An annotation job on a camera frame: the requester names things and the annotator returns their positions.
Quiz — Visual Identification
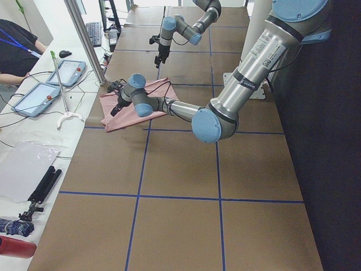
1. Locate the far teach pendant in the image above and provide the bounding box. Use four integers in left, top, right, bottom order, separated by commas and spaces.
58, 59, 86, 87

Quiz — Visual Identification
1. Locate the aluminium frame post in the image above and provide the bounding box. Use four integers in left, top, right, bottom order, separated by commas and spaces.
64, 0, 107, 86

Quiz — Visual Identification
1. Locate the folded blue umbrella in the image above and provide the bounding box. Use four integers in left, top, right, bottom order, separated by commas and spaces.
1, 218, 34, 237

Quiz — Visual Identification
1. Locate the black computer mouse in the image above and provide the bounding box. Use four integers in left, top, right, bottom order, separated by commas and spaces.
59, 50, 72, 59

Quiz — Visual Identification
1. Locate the brown paper table cover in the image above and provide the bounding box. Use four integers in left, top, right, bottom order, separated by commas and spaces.
27, 5, 324, 271

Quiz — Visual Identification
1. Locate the black keyboard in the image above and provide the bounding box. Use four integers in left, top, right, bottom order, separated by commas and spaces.
85, 22, 102, 47

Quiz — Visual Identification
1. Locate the clear plastic bag with paper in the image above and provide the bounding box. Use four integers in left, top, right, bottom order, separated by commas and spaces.
1, 139, 69, 205

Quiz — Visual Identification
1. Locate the teach pendant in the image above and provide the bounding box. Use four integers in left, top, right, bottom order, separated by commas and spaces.
58, 59, 86, 87
11, 82, 60, 117

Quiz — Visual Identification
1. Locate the near teach pendant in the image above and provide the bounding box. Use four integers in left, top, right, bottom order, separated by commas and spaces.
11, 82, 60, 117

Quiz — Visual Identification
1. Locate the black folded tripod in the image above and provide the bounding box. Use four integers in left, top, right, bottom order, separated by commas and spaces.
19, 165, 62, 222

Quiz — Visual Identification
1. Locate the pink t-shirt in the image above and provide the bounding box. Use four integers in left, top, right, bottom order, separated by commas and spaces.
100, 77, 178, 132

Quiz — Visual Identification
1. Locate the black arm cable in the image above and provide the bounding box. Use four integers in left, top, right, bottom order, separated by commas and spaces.
143, 80, 192, 122

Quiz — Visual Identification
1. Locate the person in black shirt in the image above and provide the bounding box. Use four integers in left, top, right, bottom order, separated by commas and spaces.
1, 19, 46, 85

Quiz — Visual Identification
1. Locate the red water bottle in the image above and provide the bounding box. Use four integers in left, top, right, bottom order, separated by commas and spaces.
0, 236, 37, 259

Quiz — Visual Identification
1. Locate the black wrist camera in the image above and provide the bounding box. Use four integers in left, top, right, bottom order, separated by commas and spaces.
107, 80, 127, 93
149, 34, 160, 45

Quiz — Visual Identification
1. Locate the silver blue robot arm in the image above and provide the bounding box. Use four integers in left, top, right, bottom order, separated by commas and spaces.
149, 0, 222, 68
111, 1, 332, 143

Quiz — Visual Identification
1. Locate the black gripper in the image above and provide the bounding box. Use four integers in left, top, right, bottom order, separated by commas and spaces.
110, 95, 131, 117
155, 43, 170, 68

